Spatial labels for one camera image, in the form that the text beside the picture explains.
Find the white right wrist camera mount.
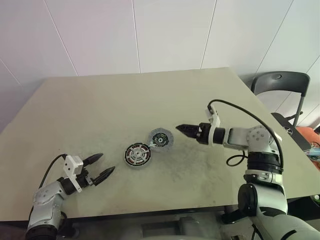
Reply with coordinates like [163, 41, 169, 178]
[205, 104, 221, 146]

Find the silver motor stator housing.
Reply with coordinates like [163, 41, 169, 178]
[123, 142, 153, 177]

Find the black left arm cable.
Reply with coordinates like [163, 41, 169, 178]
[39, 153, 69, 195]

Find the black-rimmed spoked silver rotor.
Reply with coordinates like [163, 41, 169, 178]
[127, 145, 150, 168]

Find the grey folding chair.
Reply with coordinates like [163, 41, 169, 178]
[250, 71, 311, 128]

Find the dark table frame rail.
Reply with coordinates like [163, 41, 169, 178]
[62, 203, 241, 222]

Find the white round wire object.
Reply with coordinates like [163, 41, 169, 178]
[283, 124, 295, 137]

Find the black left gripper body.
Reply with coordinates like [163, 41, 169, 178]
[75, 169, 98, 194]

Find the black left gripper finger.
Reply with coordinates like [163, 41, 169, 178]
[83, 152, 105, 166]
[92, 166, 116, 188]

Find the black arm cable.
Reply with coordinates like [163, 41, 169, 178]
[207, 99, 285, 176]
[39, 153, 69, 195]

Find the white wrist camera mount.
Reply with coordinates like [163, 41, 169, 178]
[63, 154, 84, 194]
[205, 104, 221, 146]

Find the orange object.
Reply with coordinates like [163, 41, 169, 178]
[296, 126, 320, 143]

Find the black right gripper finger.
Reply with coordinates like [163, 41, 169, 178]
[176, 123, 200, 131]
[177, 128, 199, 140]

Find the light blue object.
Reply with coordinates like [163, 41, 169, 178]
[306, 146, 320, 157]

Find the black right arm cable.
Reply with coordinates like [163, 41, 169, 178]
[207, 99, 285, 176]

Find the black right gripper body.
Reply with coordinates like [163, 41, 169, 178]
[195, 121, 214, 146]

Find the black side table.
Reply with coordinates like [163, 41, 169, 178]
[271, 112, 320, 161]

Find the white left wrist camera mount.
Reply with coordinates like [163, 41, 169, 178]
[63, 154, 84, 194]

